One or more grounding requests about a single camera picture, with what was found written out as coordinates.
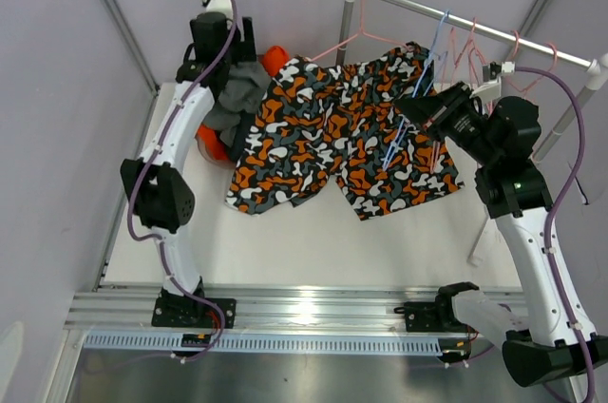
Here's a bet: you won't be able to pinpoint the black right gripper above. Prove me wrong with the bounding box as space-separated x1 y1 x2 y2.
394 81 501 166

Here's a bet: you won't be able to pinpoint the grey knit shorts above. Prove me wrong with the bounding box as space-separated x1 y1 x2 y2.
202 61 271 146

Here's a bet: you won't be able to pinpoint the pink hanger of navy shorts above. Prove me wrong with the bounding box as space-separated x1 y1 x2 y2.
427 25 471 171

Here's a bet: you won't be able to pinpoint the blue wire hanger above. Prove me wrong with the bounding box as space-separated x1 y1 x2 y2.
382 10 450 171

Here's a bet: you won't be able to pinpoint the orange black camo shorts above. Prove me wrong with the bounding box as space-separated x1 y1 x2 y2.
225 42 465 221

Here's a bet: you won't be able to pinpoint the pink hanger of orange shorts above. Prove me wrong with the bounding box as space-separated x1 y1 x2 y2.
463 17 522 90

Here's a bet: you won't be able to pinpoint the pink hanger of camo shorts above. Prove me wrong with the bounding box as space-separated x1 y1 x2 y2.
310 0 409 65

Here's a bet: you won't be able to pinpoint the dark navy shorts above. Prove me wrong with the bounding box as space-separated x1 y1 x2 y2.
228 112 256 163

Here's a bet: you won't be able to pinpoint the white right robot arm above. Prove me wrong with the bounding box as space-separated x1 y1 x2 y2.
394 83 607 387

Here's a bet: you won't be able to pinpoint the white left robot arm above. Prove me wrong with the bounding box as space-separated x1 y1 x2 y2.
120 11 257 331

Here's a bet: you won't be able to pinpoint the pink plastic basin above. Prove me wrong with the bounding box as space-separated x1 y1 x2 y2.
197 138 233 167

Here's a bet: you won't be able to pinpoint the metal clothes rack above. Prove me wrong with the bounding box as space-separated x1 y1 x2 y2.
334 0 608 267

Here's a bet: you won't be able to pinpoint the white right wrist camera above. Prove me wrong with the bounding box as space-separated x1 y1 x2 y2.
471 61 515 104

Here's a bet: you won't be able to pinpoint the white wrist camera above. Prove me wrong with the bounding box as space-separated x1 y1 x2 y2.
471 61 515 104
200 0 235 21

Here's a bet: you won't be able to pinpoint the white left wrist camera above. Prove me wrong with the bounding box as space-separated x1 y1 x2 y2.
200 0 235 21

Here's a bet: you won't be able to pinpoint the aluminium mounting rail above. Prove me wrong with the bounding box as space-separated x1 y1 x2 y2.
64 285 437 336

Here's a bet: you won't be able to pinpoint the white slotted cable duct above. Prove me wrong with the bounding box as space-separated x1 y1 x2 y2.
84 330 442 356

